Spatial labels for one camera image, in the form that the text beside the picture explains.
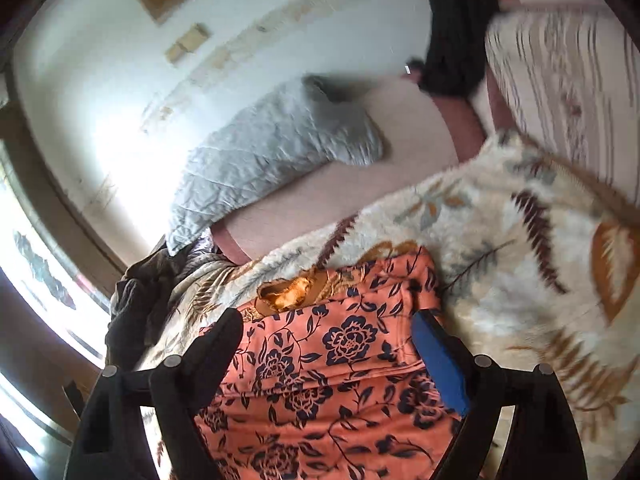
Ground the orange floral garment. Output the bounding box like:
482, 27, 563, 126
192, 246, 482, 480

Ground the window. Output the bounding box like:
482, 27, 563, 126
0, 140, 116, 371

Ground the striped folded cloth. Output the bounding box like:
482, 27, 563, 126
484, 4, 640, 201

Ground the cream leaf print blanket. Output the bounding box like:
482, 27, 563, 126
135, 130, 640, 480

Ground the black cloth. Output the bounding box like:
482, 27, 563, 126
420, 0, 507, 98

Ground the grey quilted pillow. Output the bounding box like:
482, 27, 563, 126
166, 75, 385, 256

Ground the pink bed sheet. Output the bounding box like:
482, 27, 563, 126
210, 72, 501, 265

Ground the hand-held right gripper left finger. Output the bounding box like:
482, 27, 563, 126
65, 307, 244, 480

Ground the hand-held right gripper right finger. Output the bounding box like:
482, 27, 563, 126
411, 309, 588, 480

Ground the dark clothes pile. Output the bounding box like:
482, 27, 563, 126
104, 234, 202, 372

